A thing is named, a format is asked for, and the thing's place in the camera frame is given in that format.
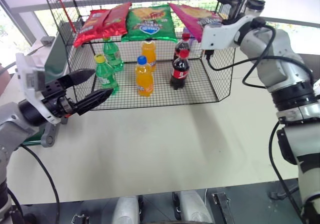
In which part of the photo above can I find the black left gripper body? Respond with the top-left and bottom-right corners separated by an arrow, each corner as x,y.
41,80 -> 79,119

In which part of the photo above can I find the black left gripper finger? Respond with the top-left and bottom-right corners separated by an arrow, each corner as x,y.
73,87 -> 115,117
59,68 -> 97,90

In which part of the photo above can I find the green soda bottle yellow cap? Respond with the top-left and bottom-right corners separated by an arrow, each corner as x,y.
93,54 -> 120,96

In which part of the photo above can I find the cola bottle red cap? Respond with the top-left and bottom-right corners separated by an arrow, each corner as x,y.
169,49 -> 191,91
173,33 -> 192,60

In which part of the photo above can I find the pink chips bag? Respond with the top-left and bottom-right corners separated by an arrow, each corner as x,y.
167,2 -> 225,43

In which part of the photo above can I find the large red chips bag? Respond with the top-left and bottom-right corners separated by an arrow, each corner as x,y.
73,9 -> 112,48

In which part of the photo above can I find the orange soda bottle blue cap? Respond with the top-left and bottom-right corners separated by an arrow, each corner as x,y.
134,55 -> 155,98

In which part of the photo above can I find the brown round object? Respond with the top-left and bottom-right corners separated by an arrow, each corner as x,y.
0,63 -> 11,95

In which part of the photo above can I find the red stick tool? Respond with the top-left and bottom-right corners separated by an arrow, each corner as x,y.
56,0 -> 77,33

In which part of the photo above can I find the silver tumbler black lid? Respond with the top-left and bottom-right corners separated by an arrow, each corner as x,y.
246,0 -> 266,17

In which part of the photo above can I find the green chips bag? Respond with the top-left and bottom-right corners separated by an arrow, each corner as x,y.
121,4 -> 177,43

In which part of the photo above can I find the small red chips bag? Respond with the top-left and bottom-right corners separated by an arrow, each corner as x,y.
101,1 -> 133,36

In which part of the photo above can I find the silver rounded robot leg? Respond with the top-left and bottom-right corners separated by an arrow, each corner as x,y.
111,196 -> 141,224
178,190 -> 214,224

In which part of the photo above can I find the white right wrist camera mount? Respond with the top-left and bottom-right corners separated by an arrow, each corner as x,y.
201,16 -> 251,51

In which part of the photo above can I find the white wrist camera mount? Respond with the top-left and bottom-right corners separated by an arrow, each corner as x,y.
201,16 -> 251,51
15,53 -> 61,125

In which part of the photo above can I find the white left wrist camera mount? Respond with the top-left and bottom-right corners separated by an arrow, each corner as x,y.
15,53 -> 61,125

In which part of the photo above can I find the black wire mesh rack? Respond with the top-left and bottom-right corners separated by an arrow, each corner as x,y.
40,0 -> 254,110

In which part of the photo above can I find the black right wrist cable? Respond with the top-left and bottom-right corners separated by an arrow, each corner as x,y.
205,17 -> 277,88

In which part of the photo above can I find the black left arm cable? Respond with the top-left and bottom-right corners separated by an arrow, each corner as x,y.
19,144 -> 61,224

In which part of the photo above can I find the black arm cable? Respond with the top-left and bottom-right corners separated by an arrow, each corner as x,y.
268,121 -> 305,224
19,144 -> 61,224

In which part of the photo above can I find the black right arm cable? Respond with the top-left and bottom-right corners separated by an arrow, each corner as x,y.
268,121 -> 305,224

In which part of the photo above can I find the black metal bracket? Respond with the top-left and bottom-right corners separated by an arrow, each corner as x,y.
211,192 -> 232,224

